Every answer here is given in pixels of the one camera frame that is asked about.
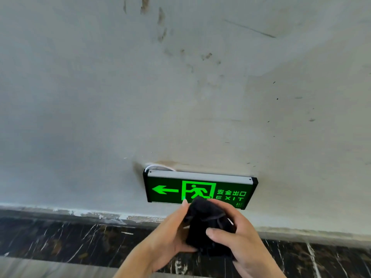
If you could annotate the person's left hand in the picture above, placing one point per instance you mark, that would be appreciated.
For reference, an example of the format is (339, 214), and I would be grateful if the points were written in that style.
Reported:
(165, 237)

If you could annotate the person's right hand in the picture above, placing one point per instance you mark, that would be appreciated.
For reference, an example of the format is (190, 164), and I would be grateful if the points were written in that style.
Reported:
(249, 248)

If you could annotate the person's right thumb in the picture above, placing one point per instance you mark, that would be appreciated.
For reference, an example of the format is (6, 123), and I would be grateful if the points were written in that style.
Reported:
(221, 237)

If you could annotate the person's left fingers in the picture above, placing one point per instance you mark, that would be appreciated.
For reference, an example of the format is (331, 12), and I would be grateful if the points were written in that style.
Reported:
(185, 212)

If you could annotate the black cloth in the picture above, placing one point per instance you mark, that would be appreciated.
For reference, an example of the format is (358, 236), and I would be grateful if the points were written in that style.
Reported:
(207, 225)

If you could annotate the person's left forearm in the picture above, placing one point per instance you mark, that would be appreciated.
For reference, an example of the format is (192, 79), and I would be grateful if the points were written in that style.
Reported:
(136, 264)

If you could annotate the green illuminated exit sign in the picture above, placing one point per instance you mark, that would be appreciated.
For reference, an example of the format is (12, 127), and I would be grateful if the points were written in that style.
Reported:
(197, 190)

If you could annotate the dark marble baseboard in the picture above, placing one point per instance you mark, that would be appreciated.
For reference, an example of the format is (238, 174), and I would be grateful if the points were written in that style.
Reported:
(116, 243)

